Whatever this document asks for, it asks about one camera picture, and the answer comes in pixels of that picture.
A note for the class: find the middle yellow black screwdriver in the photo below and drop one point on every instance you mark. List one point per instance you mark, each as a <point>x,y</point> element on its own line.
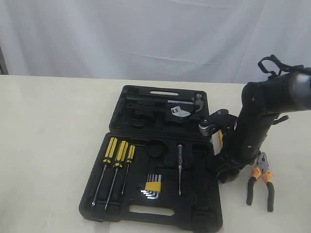
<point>119,160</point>

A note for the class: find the clear handle tester screwdriver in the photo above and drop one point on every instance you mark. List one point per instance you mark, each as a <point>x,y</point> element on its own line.
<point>180,162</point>

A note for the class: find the orange black handled pliers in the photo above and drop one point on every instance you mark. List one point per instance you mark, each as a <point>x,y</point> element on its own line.
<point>261,170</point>

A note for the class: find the short yellow black screwdriver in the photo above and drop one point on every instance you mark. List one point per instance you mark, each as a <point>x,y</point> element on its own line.
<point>129,160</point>

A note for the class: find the silver adjustable wrench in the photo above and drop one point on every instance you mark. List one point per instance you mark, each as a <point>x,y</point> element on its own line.
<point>178,112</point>

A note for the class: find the black plastic tool case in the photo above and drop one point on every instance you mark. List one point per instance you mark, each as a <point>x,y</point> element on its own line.
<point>155,132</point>

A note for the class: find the white backdrop curtain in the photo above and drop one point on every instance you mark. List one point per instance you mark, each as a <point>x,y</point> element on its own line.
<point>217,41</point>

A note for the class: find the hex key set yellow holder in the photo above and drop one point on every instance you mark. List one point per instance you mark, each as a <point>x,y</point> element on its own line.
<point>152,187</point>

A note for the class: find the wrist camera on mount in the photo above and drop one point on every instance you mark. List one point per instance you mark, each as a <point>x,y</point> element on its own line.
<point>221,120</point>

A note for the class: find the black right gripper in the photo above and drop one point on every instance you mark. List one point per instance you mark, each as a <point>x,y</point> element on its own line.
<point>227,169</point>

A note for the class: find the yellow black utility knife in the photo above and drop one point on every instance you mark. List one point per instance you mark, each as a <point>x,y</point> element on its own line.
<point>220,134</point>

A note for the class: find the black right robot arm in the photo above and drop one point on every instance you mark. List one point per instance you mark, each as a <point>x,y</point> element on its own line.
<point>262,103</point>

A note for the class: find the claw hammer steel head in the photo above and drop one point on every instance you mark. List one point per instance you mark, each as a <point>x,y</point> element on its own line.
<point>197,101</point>

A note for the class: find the long yellow black screwdriver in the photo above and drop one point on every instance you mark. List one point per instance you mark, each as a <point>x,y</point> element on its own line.
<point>106,162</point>

